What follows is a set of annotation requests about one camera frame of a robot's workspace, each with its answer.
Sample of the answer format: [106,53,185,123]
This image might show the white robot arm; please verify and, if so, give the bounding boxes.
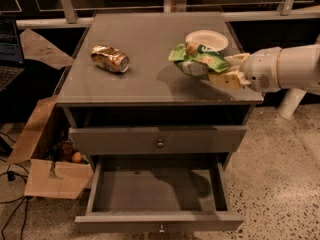
[209,44,320,93]

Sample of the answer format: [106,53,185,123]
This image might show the grey upper drawer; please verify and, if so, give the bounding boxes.
[69,126,247,155]

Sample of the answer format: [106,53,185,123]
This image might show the white diagonal pole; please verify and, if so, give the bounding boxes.
[277,88,306,119]

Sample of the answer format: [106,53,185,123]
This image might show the grey open middle drawer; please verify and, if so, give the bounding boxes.
[75,154,244,233]

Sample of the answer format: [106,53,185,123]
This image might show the green rice chip bag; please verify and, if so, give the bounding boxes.
[168,42,229,80]

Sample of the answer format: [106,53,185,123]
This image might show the crushed golden soda can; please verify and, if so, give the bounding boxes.
[91,45,129,73]

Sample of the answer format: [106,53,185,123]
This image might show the white paper bowl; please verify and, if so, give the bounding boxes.
[185,30,229,52]

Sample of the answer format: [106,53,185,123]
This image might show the black laptop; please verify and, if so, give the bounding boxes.
[0,16,25,92]

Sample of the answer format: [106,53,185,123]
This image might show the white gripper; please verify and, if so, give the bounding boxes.
[209,47,281,93]

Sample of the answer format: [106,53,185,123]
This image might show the metal railing frame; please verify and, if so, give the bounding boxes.
[0,0,319,29]

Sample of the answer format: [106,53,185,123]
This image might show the open cardboard box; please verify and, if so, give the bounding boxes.
[7,28,95,200]

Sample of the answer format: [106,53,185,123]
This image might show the black floor cables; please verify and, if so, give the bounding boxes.
[0,130,34,240]

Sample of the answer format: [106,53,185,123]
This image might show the grey nightstand cabinet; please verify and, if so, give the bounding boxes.
[57,12,263,160]

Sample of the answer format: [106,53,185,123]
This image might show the orange fruit in box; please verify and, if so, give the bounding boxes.
[71,152,83,163]

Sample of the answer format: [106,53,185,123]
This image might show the dark red jar in box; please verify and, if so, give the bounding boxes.
[58,140,73,161]

